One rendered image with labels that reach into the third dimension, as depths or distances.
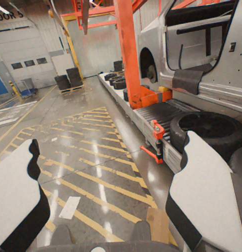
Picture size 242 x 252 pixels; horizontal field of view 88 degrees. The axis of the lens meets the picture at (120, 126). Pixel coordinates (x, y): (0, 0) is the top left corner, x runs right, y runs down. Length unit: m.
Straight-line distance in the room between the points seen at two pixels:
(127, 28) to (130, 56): 0.28
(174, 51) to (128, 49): 0.69
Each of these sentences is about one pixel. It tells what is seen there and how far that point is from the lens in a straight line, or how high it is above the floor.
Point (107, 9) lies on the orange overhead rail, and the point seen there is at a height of 3.30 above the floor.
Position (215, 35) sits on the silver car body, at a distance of 2.59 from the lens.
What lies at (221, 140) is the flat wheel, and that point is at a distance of 1.38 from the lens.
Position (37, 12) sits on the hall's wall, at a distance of 12.88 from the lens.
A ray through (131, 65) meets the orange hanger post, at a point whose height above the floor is 1.13.
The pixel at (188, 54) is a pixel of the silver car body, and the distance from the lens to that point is 2.31.
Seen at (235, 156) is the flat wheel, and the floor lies 0.50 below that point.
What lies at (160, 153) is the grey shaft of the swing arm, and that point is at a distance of 1.60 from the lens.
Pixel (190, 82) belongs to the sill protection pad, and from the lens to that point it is 1.59.
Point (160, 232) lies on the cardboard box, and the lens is 1.18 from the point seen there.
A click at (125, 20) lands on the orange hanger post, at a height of 1.60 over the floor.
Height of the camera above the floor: 1.30
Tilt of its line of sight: 30 degrees down
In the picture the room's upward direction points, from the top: 12 degrees counter-clockwise
